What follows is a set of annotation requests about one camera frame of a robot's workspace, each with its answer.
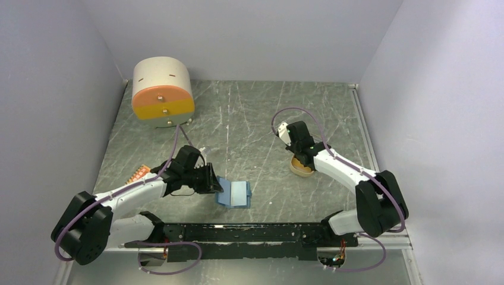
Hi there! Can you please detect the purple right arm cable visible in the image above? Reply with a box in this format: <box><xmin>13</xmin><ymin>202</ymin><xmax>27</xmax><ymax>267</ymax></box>
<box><xmin>270</xmin><ymin>107</ymin><xmax>407</xmax><ymax>233</ymax></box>

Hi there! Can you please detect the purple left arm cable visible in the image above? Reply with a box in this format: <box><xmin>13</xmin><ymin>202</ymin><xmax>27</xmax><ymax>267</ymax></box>
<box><xmin>54</xmin><ymin>125</ymin><xmax>206</xmax><ymax>261</ymax></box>

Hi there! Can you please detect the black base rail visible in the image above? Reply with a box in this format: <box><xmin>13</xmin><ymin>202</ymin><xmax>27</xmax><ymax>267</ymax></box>
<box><xmin>148</xmin><ymin>222</ymin><xmax>358</xmax><ymax>262</ymax></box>

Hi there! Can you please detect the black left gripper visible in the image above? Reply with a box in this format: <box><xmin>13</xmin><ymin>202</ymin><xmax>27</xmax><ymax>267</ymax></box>
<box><xmin>183</xmin><ymin>161</ymin><xmax>223</xmax><ymax>194</ymax></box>

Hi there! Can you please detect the cream drawer box orange front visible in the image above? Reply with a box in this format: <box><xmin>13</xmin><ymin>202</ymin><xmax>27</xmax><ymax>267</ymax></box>
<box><xmin>131</xmin><ymin>56</ymin><xmax>195</xmax><ymax>128</ymax></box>

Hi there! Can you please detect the beige oval card tray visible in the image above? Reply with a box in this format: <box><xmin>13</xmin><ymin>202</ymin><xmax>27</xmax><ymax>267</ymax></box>
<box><xmin>289</xmin><ymin>156</ymin><xmax>314</xmax><ymax>178</ymax></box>

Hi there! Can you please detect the aluminium frame rail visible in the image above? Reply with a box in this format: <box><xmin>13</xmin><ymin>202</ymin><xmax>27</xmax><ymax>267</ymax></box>
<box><xmin>348</xmin><ymin>83</ymin><xmax>424</xmax><ymax>284</ymax></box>

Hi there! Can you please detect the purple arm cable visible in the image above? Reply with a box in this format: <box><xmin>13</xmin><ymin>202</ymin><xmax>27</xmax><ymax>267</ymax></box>
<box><xmin>270</xmin><ymin>107</ymin><xmax>407</xmax><ymax>233</ymax></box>
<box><xmin>54</xmin><ymin>125</ymin><xmax>206</xmax><ymax>261</ymax></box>

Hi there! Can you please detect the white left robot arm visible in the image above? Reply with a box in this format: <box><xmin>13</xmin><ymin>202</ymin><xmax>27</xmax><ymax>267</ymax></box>
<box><xmin>51</xmin><ymin>145</ymin><xmax>223</xmax><ymax>265</ymax></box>

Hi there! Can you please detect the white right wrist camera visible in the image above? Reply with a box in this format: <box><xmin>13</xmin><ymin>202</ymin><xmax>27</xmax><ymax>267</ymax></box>
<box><xmin>278</xmin><ymin>121</ymin><xmax>291</xmax><ymax>146</ymax></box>

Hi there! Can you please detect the blue leather card holder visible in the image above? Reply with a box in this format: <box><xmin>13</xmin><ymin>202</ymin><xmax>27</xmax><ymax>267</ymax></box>
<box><xmin>215</xmin><ymin>176</ymin><xmax>251</xmax><ymax>208</ymax></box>

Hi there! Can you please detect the orange patterned card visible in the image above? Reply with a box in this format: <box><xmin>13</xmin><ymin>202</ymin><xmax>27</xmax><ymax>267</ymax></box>
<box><xmin>125</xmin><ymin>164</ymin><xmax>151</xmax><ymax>185</ymax></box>

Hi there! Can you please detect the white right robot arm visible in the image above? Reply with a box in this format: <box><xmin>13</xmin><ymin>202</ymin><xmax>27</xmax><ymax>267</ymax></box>
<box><xmin>278</xmin><ymin>121</ymin><xmax>409</xmax><ymax>246</ymax></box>

